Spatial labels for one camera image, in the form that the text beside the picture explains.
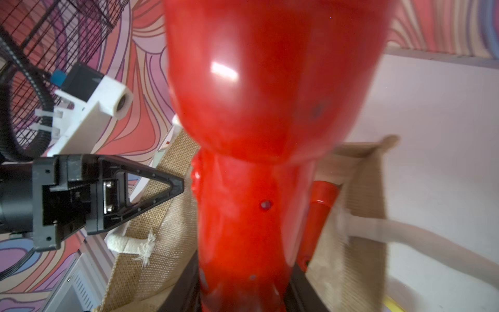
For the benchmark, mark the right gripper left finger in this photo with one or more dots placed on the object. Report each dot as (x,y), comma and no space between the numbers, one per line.
(185,295)

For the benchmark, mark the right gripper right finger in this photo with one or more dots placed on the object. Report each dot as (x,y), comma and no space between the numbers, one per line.
(300,295)

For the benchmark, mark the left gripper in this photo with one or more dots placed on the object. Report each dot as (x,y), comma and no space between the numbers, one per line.
(49,199)

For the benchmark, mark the burlap tote bag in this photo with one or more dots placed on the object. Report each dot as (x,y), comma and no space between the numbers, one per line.
(246,222)

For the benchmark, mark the red flashlight top row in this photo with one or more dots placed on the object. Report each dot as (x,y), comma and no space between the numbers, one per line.
(323,197)

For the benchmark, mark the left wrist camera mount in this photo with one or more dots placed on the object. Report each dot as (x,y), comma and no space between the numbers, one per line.
(90,100)

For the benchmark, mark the left wire basket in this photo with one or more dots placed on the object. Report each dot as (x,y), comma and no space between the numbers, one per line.
(53,35)

